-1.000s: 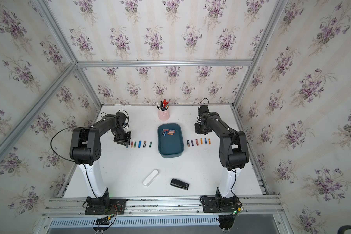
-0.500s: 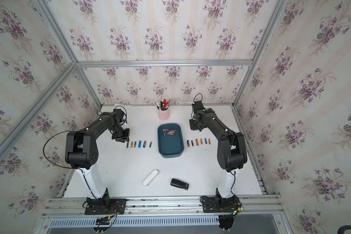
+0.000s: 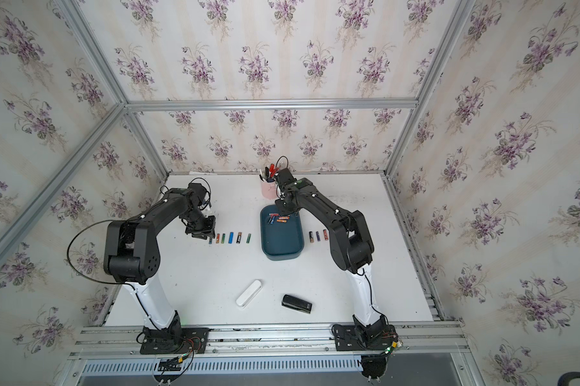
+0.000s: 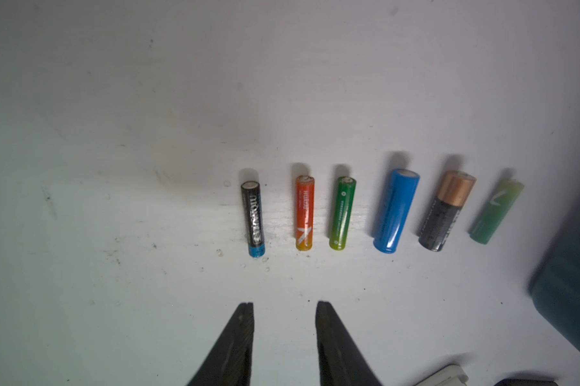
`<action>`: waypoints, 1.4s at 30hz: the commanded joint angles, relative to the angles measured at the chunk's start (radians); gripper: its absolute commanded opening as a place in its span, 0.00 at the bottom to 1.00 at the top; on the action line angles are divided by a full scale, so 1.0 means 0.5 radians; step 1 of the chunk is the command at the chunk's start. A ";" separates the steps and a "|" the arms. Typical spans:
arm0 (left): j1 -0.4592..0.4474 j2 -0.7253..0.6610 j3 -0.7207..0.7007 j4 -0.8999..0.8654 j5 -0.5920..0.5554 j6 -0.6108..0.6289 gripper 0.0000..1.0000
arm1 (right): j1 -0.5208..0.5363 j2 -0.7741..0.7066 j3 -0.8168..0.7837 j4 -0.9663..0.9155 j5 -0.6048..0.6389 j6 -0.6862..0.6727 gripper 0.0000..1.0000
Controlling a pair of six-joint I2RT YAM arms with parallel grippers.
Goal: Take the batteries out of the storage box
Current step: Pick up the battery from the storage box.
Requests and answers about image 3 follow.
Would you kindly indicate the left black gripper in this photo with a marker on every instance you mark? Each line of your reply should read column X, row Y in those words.
column 209, row 230

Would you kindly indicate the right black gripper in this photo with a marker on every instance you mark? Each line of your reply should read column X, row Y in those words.
column 281, row 211

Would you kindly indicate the teal plastic storage box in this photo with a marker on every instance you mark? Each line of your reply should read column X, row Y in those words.
column 281, row 236

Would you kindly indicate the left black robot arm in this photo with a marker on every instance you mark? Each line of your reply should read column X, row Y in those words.
column 133, row 257

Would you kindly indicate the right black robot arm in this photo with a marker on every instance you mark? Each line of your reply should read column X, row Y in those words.
column 351, row 245

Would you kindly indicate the pink pen cup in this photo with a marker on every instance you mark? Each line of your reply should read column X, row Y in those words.
column 268, row 188

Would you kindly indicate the pens in cup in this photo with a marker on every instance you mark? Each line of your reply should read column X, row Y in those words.
column 267, row 175

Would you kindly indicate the white rectangular case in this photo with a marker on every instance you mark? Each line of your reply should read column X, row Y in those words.
column 249, row 293

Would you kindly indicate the black stapler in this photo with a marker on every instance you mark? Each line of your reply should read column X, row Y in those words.
column 294, row 303

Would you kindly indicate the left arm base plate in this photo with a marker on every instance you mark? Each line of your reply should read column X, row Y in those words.
column 154, row 342

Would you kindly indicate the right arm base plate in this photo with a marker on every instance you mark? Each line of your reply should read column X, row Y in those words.
column 373, row 338

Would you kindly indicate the aluminium front rail frame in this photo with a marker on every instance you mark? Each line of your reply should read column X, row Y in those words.
column 266, row 349

